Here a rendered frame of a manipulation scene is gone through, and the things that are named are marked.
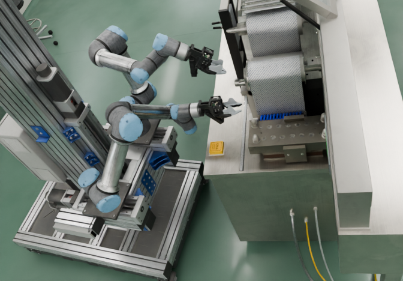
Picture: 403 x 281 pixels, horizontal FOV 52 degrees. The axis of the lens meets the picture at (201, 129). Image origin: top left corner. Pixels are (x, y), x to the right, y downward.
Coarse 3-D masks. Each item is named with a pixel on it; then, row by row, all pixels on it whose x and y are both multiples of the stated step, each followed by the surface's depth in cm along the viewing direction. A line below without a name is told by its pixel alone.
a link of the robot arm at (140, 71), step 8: (96, 40) 211; (96, 48) 208; (104, 48) 210; (96, 56) 205; (104, 56) 202; (112, 56) 199; (120, 56) 198; (96, 64) 208; (104, 64) 203; (112, 64) 198; (120, 64) 194; (128, 64) 191; (136, 64) 188; (144, 64) 187; (152, 64) 188; (128, 72) 192; (136, 72) 185; (144, 72) 186; (152, 72) 189; (136, 80) 188; (144, 80) 187
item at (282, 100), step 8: (280, 88) 191; (288, 88) 190; (296, 88) 189; (256, 96) 197; (264, 96) 196; (272, 96) 195; (280, 96) 195; (288, 96) 194; (296, 96) 193; (256, 104) 201; (264, 104) 200; (272, 104) 200; (280, 104) 199; (288, 104) 199; (296, 104) 198; (304, 104) 197; (264, 112) 205; (272, 112) 204; (280, 112) 204; (288, 112) 203
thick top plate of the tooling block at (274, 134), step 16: (256, 128) 202; (272, 128) 199; (288, 128) 196; (304, 128) 194; (320, 128) 191; (256, 144) 196; (272, 144) 193; (288, 144) 191; (304, 144) 189; (320, 144) 188
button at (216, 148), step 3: (216, 141) 218; (219, 141) 217; (222, 141) 217; (210, 144) 217; (213, 144) 217; (216, 144) 216; (219, 144) 216; (222, 144) 216; (210, 147) 216; (213, 147) 216; (216, 147) 215; (219, 147) 214; (222, 147) 215; (210, 150) 215; (213, 150) 214; (216, 150) 214; (219, 150) 213; (222, 150) 214; (210, 153) 215; (213, 153) 215; (216, 153) 214; (219, 153) 214; (222, 153) 214
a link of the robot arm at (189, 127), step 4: (176, 120) 221; (192, 120) 215; (180, 124) 219; (184, 124) 214; (188, 124) 215; (192, 124) 216; (184, 128) 218; (188, 128) 217; (192, 128) 217; (196, 128) 221; (188, 132) 219; (192, 132) 220
